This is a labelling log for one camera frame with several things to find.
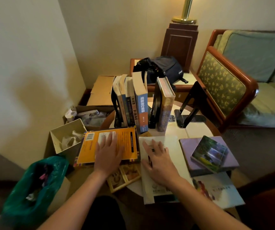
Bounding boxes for person's left hand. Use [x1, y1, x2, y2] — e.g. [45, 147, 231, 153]
[93, 133, 126, 177]

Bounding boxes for person's right hand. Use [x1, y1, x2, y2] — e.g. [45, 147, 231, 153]
[141, 139, 182, 188]

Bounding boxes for large white book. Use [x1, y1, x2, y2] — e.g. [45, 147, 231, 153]
[138, 136, 193, 205]

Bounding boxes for person's left forearm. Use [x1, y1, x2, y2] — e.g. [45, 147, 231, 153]
[37, 170, 112, 230]

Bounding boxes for person's right forearm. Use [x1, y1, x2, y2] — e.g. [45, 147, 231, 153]
[167, 177, 251, 230]

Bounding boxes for book with patterned border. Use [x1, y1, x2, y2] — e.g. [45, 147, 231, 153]
[73, 127, 141, 168]

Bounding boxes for yellow picture book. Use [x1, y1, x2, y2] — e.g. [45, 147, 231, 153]
[106, 163, 142, 193]

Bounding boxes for purple book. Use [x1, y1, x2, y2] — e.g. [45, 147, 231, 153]
[179, 136, 240, 178]

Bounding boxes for white plastic bag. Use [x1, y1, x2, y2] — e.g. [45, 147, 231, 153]
[60, 130, 85, 151]

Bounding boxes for clear plastic bags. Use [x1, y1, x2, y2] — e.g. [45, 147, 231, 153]
[77, 110, 108, 127]

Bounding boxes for black metal bookend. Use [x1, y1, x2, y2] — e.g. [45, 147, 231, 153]
[174, 81, 207, 129]
[148, 85, 162, 129]
[111, 89, 123, 129]

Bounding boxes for white square bin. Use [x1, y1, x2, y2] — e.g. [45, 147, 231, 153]
[49, 118, 88, 164]

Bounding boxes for open cardboard box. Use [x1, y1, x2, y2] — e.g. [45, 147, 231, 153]
[63, 105, 115, 131]

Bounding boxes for blue spine book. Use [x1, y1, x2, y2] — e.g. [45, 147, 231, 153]
[119, 75, 130, 127]

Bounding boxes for brown speckled book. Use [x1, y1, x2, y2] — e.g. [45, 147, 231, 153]
[156, 77, 176, 132]

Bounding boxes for blue and orange book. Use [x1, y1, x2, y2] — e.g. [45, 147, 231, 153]
[131, 71, 149, 134]

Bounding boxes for small white box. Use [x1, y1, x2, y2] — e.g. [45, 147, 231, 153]
[64, 107, 78, 123]

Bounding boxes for white spine book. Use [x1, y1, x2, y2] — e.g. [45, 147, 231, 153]
[126, 77, 138, 129]

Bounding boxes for small landscape cover book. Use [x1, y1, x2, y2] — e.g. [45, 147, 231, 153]
[190, 135, 229, 174]

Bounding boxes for closed cardboard box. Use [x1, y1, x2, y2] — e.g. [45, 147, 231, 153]
[86, 75, 122, 106]

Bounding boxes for tan paged book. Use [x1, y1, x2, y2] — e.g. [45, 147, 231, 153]
[112, 75, 125, 127]

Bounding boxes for person's black trouser leg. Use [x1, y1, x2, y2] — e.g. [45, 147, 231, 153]
[81, 195, 127, 230]

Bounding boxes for white book with colourful picture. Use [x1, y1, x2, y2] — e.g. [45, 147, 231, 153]
[192, 172, 246, 209]

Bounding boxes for green plastic bag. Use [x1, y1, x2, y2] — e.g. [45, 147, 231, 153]
[2, 156, 70, 229]

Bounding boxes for black backpack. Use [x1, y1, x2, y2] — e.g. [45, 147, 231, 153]
[133, 56, 189, 85]

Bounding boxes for brass lamp base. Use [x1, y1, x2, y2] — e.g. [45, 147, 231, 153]
[171, 0, 197, 25]

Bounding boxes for green sofa with wooden frame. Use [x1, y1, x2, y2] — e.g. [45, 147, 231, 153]
[196, 29, 275, 133]

